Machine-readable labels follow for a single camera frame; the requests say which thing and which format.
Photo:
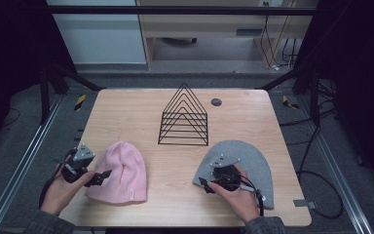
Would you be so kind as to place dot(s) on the person's left hand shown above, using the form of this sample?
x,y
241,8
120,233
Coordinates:
x,y
61,193

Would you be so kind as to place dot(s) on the black metal stand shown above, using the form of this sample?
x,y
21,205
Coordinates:
x,y
44,94
314,94

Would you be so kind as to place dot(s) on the grey beanie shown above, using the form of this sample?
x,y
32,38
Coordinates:
x,y
251,162

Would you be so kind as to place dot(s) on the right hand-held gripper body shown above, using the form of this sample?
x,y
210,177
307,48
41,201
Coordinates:
x,y
227,175

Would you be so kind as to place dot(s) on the dark round table grommet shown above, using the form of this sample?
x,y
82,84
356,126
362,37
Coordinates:
x,y
216,102

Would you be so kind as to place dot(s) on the dark curtain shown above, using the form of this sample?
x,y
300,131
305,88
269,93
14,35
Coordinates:
x,y
360,81
9,65

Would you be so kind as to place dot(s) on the black horizontal frame bar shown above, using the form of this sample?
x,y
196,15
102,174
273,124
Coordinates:
x,y
175,10

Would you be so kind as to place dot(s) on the person's right hand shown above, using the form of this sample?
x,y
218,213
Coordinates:
x,y
240,203

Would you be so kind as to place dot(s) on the aluminium floor rail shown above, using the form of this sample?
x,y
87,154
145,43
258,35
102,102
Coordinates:
x,y
344,188
19,169

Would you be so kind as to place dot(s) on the wooden background desk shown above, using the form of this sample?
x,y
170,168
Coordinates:
x,y
207,27

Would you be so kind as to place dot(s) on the grey table bracket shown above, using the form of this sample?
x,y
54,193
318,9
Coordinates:
x,y
305,203

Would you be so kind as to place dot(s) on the yellow black striped tape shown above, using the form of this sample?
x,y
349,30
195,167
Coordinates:
x,y
289,103
80,102

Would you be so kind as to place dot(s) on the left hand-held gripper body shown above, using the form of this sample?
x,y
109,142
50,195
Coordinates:
x,y
78,164

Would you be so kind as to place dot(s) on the white cabinet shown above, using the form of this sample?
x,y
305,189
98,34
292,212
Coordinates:
x,y
100,39

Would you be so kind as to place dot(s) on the pink beanie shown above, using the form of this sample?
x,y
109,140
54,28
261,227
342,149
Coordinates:
x,y
123,172

